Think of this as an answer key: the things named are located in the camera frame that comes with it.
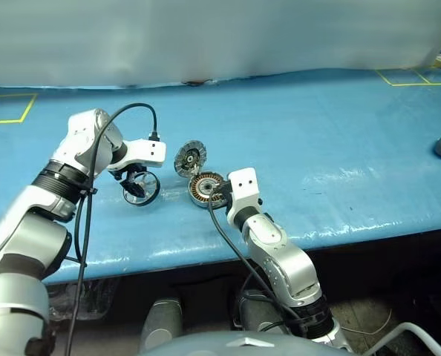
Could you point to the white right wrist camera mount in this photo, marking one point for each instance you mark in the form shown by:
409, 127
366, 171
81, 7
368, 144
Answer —
242, 185

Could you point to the motor housing with copper windings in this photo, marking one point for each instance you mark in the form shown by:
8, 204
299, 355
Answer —
202, 189

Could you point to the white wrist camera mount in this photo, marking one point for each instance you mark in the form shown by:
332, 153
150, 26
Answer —
242, 185
146, 152

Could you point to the grey rounded robot leg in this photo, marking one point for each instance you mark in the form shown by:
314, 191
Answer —
161, 322
257, 315

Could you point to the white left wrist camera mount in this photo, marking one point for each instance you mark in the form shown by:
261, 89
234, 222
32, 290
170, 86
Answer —
146, 152

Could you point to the white foam backdrop sheet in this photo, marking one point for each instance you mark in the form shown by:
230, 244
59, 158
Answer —
205, 37

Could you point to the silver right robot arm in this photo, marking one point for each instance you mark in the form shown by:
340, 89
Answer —
280, 259

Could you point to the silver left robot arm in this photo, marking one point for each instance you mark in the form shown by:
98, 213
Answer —
27, 230

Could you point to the grey robot torso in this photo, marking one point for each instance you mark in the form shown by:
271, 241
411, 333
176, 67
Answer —
224, 345

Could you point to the blue table cover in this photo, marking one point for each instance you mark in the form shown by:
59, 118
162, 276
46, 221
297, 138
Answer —
317, 148

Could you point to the silver hinged motor lid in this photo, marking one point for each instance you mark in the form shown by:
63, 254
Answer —
190, 157

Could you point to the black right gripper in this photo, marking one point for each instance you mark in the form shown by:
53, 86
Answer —
226, 196

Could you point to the white curved tube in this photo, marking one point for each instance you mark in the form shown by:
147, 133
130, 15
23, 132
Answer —
410, 325

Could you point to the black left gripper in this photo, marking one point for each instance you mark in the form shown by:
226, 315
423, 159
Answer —
125, 173

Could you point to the clear plastic bag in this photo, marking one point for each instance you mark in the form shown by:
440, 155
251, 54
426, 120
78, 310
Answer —
94, 300

